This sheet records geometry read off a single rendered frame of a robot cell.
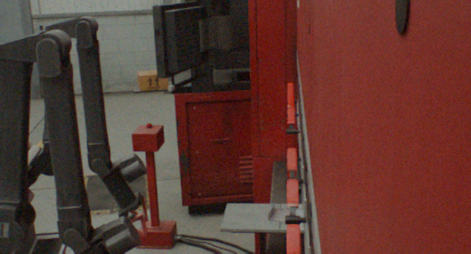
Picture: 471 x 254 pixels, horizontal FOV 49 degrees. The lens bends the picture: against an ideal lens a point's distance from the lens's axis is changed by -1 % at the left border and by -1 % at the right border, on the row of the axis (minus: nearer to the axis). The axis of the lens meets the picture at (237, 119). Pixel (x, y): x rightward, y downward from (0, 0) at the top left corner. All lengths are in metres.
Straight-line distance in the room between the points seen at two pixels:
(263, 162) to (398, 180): 2.30
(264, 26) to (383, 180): 2.14
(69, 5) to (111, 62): 1.06
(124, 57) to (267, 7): 6.25
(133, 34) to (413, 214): 8.26
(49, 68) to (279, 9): 1.48
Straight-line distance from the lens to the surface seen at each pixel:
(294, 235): 0.87
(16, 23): 8.63
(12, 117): 1.08
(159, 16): 2.58
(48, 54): 1.00
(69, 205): 1.11
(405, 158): 0.17
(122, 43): 8.43
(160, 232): 3.53
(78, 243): 1.13
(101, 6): 8.39
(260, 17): 2.33
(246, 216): 1.63
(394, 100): 0.19
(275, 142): 2.44
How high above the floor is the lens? 1.71
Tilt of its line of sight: 15 degrees down
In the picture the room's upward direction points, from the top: 2 degrees counter-clockwise
